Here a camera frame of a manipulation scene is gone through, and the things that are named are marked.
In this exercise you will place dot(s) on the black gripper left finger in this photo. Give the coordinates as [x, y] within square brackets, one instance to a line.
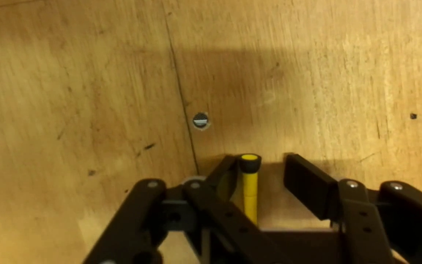
[216, 229]

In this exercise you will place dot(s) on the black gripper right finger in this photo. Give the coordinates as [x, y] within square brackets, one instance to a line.
[372, 223]

